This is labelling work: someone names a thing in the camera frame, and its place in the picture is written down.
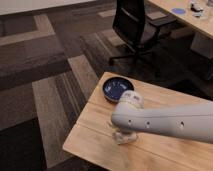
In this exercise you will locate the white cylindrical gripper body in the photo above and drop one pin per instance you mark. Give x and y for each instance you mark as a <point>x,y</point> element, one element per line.
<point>132,97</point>

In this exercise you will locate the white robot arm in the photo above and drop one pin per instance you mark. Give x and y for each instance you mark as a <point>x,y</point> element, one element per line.
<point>193,122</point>

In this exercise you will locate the white sponge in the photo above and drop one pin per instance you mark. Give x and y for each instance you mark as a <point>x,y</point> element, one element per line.
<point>123,138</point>

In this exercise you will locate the dark blue bowl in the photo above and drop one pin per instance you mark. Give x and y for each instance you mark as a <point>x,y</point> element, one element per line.
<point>114,87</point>

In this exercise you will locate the black office chair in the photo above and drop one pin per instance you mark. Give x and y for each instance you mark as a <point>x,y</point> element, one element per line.
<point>139,33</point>

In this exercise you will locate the blue round disc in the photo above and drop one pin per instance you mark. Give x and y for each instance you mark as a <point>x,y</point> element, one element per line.
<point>178,11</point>

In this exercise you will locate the wooden far desk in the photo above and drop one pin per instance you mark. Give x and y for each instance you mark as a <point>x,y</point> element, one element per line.
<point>205,26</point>

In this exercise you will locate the small objects on far desk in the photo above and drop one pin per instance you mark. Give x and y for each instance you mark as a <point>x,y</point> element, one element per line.
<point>200,9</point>

